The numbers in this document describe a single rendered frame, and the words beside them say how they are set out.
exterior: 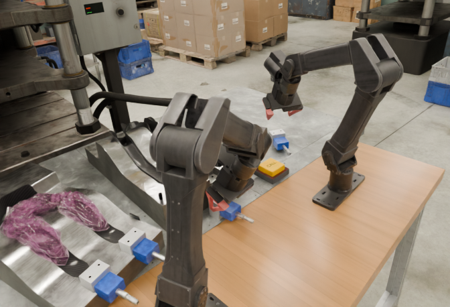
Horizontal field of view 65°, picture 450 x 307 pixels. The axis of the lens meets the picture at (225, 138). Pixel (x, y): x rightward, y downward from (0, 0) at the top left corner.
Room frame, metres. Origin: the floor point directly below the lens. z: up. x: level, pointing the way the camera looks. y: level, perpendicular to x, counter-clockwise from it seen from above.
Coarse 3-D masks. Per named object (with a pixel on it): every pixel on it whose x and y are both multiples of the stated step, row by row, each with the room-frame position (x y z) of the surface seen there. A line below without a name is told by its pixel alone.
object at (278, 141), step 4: (272, 132) 1.10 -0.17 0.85; (276, 132) 1.10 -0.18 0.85; (280, 132) 1.10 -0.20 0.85; (284, 132) 1.09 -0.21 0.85; (272, 136) 1.08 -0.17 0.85; (276, 136) 1.08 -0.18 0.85; (280, 136) 1.08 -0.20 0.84; (284, 136) 1.09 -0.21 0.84; (272, 140) 1.08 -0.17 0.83; (276, 140) 1.06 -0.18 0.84; (280, 140) 1.06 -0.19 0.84; (284, 140) 1.06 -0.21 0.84; (272, 144) 1.08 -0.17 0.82; (276, 144) 1.05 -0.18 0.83; (280, 144) 1.04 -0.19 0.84; (284, 144) 1.04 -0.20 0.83; (288, 144) 1.05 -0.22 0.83; (276, 148) 1.05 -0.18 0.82; (280, 148) 1.04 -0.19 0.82; (284, 148) 1.02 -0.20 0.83; (288, 148) 1.05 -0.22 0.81; (288, 152) 0.99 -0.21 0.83
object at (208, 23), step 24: (168, 0) 5.27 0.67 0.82; (192, 0) 4.89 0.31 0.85; (216, 0) 4.67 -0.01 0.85; (240, 0) 4.97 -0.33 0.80; (168, 24) 5.33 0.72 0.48; (192, 24) 4.93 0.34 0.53; (216, 24) 4.65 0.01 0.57; (240, 24) 4.96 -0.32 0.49; (168, 48) 5.28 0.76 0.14; (192, 48) 4.96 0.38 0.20; (216, 48) 4.63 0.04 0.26; (240, 48) 4.95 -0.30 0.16
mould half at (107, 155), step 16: (144, 128) 1.03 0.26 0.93; (96, 144) 0.96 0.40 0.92; (112, 144) 0.94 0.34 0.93; (144, 144) 0.96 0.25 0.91; (96, 160) 1.00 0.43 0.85; (112, 160) 0.89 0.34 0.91; (128, 160) 0.90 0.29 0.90; (112, 176) 0.91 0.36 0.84; (128, 176) 0.83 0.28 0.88; (144, 176) 0.83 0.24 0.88; (128, 192) 0.84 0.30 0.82; (144, 192) 0.75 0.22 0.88; (144, 208) 0.77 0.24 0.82; (160, 208) 0.70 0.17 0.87; (160, 224) 0.71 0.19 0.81
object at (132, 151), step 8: (144, 120) 1.08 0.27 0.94; (152, 120) 1.08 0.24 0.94; (128, 128) 1.03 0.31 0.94; (152, 128) 1.07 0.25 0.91; (112, 136) 0.97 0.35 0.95; (128, 136) 0.98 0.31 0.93; (128, 144) 0.97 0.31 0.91; (128, 152) 0.93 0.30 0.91; (136, 152) 0.93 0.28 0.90; (136, 160) 0.91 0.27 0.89; (144, 160) 0.91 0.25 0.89; (144, 168) 0.88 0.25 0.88; (152, 168) 0.87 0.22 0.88; (152, 176) 0.82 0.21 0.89; (160, 176) 0.83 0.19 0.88
